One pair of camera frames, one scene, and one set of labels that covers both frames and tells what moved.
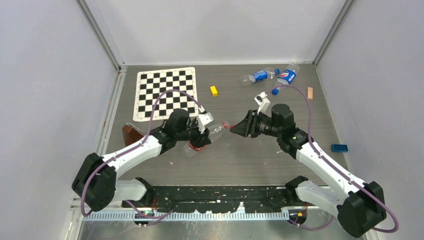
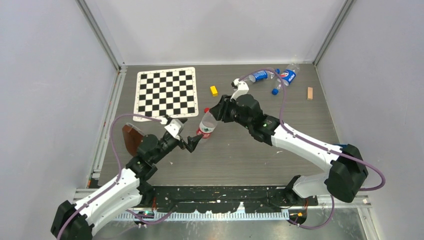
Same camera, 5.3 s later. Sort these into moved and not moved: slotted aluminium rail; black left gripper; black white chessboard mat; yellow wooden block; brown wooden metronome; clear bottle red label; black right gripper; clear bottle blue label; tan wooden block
Moved: black right gripper; black left gripper; clear bottle red label
Not moved: slotted aluminium rail; yellow wooden block; black white chessboard mat; brown wooden metronome; clear bottle blue label; tan wooden block
